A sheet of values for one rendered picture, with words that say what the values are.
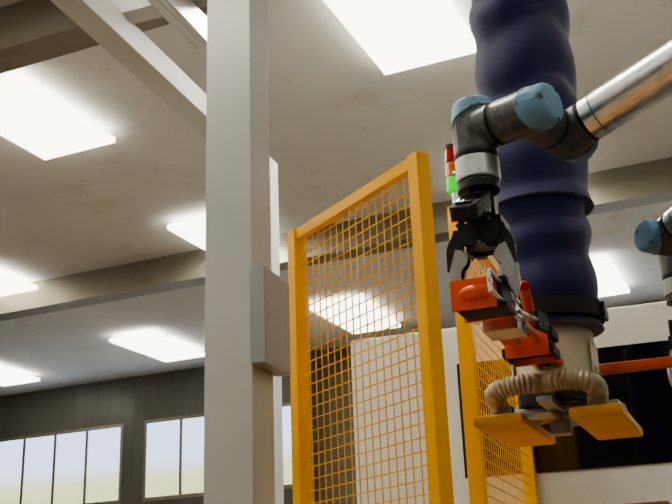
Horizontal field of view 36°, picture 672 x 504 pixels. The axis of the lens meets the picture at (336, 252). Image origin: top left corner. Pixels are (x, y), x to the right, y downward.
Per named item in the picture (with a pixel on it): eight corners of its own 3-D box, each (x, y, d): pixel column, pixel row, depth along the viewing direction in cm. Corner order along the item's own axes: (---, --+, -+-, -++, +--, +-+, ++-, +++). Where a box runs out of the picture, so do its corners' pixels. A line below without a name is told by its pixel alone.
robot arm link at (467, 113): (479, 86, 172) (439, 103, 177) (485, 146, 168) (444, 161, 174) (506, 101, 177) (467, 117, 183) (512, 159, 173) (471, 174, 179)
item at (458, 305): (465, 323, 169) (463, 294, 170) (509, 317, 166) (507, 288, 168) (451, 311, 161) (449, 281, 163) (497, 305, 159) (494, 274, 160)
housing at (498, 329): (490, 341, 180) (488, 317, 181) (529, 337, 177) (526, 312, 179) (480, 333, 173) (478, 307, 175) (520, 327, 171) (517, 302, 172)
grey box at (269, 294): (276, 377, 318) (274, 285, 328) (292, 375, 316) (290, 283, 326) (249, 364, 300) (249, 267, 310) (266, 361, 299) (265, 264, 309)
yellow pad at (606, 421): (597, 440, 226) (594, 418, 228) (643, 436, 222) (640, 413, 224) (569, 417, 196) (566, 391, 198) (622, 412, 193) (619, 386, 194)
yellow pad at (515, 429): (512, 448, 233) (510, 426, 234) (556, 444, 229) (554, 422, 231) (472, 426, 203) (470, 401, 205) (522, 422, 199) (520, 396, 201)
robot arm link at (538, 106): (573, 94, 172) (519, 116, 179) (536, 71, 164) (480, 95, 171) (579, 137, 169) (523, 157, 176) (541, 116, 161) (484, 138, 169)
